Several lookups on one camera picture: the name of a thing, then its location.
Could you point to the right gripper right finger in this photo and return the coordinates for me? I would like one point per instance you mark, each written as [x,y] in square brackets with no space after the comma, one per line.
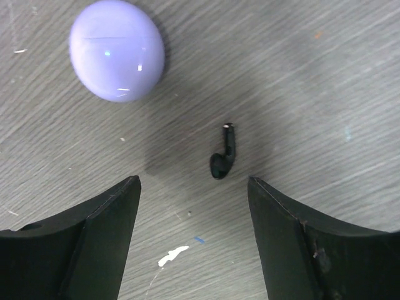
[306,254]

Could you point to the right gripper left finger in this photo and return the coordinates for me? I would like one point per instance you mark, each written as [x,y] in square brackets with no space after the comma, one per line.
[79,253]

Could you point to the black earbud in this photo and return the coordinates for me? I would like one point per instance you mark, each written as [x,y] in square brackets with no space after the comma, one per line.
[221,164]

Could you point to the purple earbud case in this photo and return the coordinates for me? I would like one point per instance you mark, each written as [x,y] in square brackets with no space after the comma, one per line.
[116,51]

